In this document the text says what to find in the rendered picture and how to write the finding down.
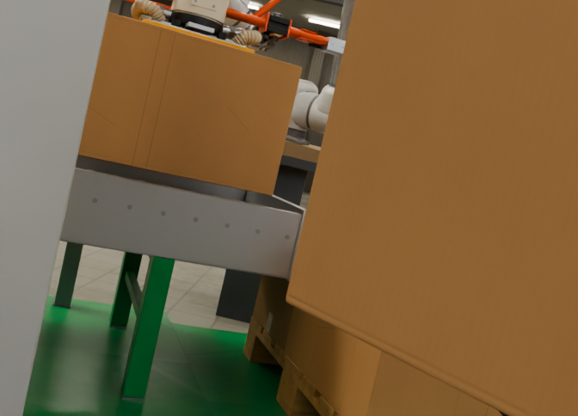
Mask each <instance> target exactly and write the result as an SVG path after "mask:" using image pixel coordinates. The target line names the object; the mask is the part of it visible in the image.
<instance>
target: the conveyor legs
mask: <svg viewBox="0 0 578 416"><path fill-rule="evenodd" d="M142 256H143V255H142V254H134V253H128V252H124V256H123V260H122V264H121V268H120V275H119V279H118V284H117V287H116V292H115V295H114V302H113V307H112V311H111V315H110V319H109V327H115V328H122V329H126V326H127V323H128V318H129V315H130V310H131V307H132V305H133V308H134V311H135V314H136V317H137V320H136V324H135V328H134V332H133V336H132V343H131V347H130V351H129V355H128V359H127V363H126V370H125V374H124V378H123V382H122V386H121V390H120V392H121V398H122V400H129V401H144V400H145V392H146V388H147V384H148V380H149V376H150V372H151V366H152V361H153V358H154V353H155V350H156V345H157V338H158V335H159V330H160V327H161V322H162V318H163V312H164V307H165V303H166V299H167V295H168V291H169V285H170V280H171V277H172V272H173V269H174V264H175V260H174V259H171V260H170V259H169V258H168V259H165V258H164V257H160V258H159V257H154V256H149V255H148V256H149V258H150V261H149V265H148V269H147V273H146V277H145V282H144V289H143V292H142V291H141V289H140V287H139V284H138V281H137V279H138V272H139V268H140V264H141V260H142Z"/></svg>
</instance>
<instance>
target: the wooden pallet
mask: <svg viewBox="0 0 578 416"><path fill-rule="evenodd" d="M243 353H244V354H245V356H246V357H247V359H248V360H249V361H250V362H256V363H263V364H276V365H280V366H281V367H282V368H283V371H282V375H281V379H280V385H279V389H278V393H277V396H276V400H277V401H278V402H279V404H280V406H281V407H282V408H283V410H284V411H285V413H286V415H287V416H340V415H339V414H338V413H337V412H336V411H335V410H334V408H333V407H332V406H331V405H330V404H329V403H328V402H327V401H326V400H325V399H324V398H323V396H322V395H321V394H320V393H319V392H318V391H317V389H316V388H315V387H314V386H313V385H312V383H311V382H310V381H309V380H308V379H307V377H306V376H305V375H304V374H303V373H302V372H301V370H300V369H299V368H298V367H297V366H296V364H295V363H294V362H293V361H292V360H291V359H290V358H289V357H288V356H287V355H286V354H285V352H284V351H283V350H282V349H281V348H280V346H279V345H278V344H277V343H276V342H275V341H274V339H273V338H272V337H271V336H270V335H269V334H268V332H267V331H266V330H265V329H264V328H263V326H262V325H261V324H260V323H259V322H258V321H257V320H256V318H255V317H254V316H251V320H250V324H249V331H248V335H247V339H246V342H245V347H244V349H243Z"/></svg>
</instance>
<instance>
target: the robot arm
mask: <svg viewBox="0 0 578 416"><path fill-rule="evenodd" d="M354 4H355V0H344V4H343V8H342V13H341V22H340V26H339V32H338V36H337V39H339V40H344V41H346V39H347V33H348V29H349V25H350V21H351V18H352V13H353V10H354ZM248 6H249V0H230V1H229V5H228V8H230V9H234V10H238V11H241V12H243V13H247V14H250V15H253V14H252V12H251V11H250V10H249V8H248ZM224 24H225V25H226V26H228V27H229V26H233V27H236V28H241V29H246V30H256V31H258V30H259V27H257V26H254V25H251V24H248V23H245V22H242V21H237V20H234V19H231V18H228V17H225V21H224ZM281 36H284V35H282V34H277V33H274V32H272V33H270V34H269V36H268V35H265V34H261V42H260V43H259V44H256V45H251V44H250V45H249V46H248V47H247V48H249V49H253V50H255V51H258V50H262V51H265V52H266V51H267V49H269V48H271V47H274V41H277V42H278V40H279V39H278V38H279V37H281ZM341 59H342V56H339V57H338V56H336V55H334V60H333V64H332V70H331V75H330V79H329V84H328V85H327V86H325V87H324V88H323V90H322V92H321V94H320V95H319V94H318V89H317V86H316V85H315V84H314V83H313V82H310V81H306V80H302V79H299V83H298V89H297V94H296V97H295V101H294V105H293V109H292V116H291V119H290V123H289V126H288V131H287V134H286V141H289V142H292V143H295V144H300V145H310V143H309V142H308V141H306V140H305V136H306V132H307V129H311V130H314V131H316V132H320V133H322V134H324V132H325V128H326V124H327V120H328V117H329V110H330V106H331V102H332V99H333V94H334V91H335V84H336V80H337V77H338V73H339V69H340V65H341Z"/></svg>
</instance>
